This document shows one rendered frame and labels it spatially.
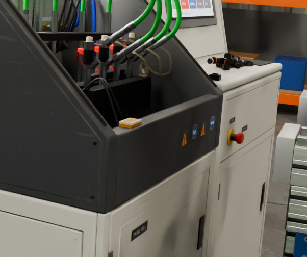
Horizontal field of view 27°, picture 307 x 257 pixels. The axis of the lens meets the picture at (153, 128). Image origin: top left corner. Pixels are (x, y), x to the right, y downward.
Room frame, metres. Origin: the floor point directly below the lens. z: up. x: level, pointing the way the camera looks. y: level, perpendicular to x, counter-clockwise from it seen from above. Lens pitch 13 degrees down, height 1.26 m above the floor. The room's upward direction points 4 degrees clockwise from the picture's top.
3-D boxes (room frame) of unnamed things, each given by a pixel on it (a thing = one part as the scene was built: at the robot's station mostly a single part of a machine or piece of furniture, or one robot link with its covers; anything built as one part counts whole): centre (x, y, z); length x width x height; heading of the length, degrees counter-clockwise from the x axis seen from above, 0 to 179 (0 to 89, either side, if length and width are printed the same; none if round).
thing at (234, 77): (2.22, -0.24, 0.97); 0.70 x 0.22 x 0.03; 156
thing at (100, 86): (1.75, 0.13, 0.91); 0.34 x 0.10 x 0.15; 156
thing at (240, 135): (1.94, -0.26, 0.80); 0.05 x 0.04 x 0.05; 156
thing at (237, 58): (2.26, -0.26, 1.01); 0.23 x 0.11 x 0.06; 156
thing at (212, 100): (1.55, -0.04, 0.87); 0.62 x 0.04 x 0.16; 156
